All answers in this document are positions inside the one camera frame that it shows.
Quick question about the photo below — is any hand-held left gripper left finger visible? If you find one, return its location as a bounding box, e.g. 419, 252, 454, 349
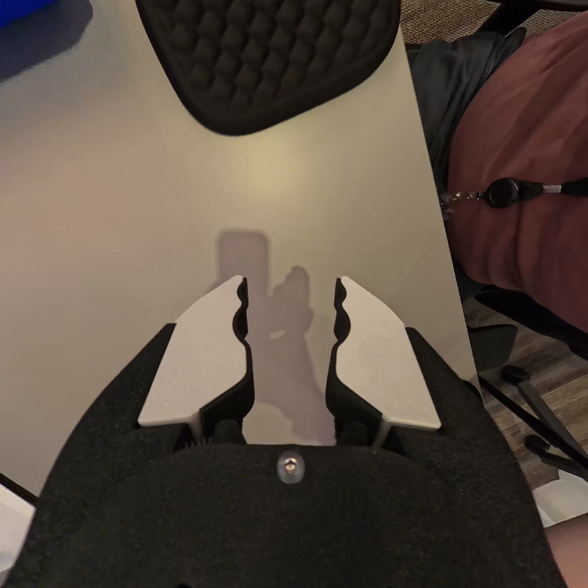
137, 275, 256, 445

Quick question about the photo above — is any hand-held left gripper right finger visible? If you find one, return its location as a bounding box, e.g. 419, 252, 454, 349
325, 276, 443, 447

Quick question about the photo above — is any blue plastic bin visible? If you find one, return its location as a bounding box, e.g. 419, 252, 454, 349
0, 0, 92, 56

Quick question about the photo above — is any black chair base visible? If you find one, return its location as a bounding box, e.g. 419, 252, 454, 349
466, 285, 588, 481

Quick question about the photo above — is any dark cloth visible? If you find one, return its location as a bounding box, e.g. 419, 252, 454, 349
406, 28, 526, 194

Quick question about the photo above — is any person's maroon shirt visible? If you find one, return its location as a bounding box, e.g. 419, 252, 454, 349
448, 14, 588, 295

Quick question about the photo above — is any black badge reel lanyard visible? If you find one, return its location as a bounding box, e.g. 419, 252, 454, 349
441, 177, 588, 217

